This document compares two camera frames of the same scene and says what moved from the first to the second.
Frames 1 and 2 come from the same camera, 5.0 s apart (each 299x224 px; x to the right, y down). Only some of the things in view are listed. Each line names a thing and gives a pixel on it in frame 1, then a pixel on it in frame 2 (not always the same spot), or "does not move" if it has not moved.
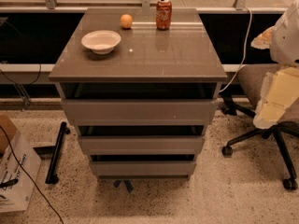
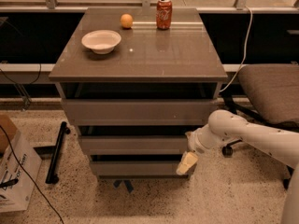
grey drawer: x=138 y=112 does not move
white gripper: x=286 y=40 -> x=195 y=143
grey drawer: x=142 y=145 does not move
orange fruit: x=126 y=21 does not move
